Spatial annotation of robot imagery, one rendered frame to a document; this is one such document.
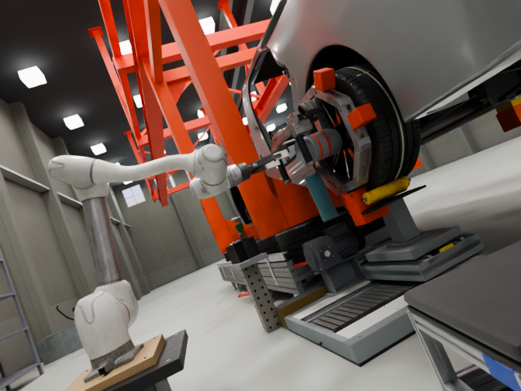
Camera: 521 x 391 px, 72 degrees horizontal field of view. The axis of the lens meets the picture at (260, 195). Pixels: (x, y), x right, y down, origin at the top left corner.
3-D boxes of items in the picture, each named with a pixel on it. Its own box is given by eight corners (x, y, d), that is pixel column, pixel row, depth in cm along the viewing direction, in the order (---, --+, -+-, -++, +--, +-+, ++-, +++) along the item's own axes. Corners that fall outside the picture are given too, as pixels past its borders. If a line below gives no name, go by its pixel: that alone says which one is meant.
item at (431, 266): (485, 250, 165) (476, 230, 166) (426, 284, 155) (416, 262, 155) (415, 254, 213) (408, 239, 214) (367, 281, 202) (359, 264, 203)
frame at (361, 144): (387, 174, 158) (336, 64, 164) (375, 179, 157) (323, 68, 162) (334, 198, 210) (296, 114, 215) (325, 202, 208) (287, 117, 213)
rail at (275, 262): (308, 281, 223) (294, 248, 225) (295, 288, 220) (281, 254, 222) (238, 275, 458) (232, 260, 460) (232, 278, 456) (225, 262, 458)
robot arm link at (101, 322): (81, 366, 127) (58, 308, 128) (99, 350, 145) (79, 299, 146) (125, 345, 129) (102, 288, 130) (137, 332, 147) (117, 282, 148)
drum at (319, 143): (347, 147, 180) (335, 122, 181) (311, 161, 173) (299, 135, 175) (335, 156, 193) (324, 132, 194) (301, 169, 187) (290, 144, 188)
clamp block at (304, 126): (313, 128, 163) (308, 117, 164) (296, 134, 160) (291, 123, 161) (309, 132, 168) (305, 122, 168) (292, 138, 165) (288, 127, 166)
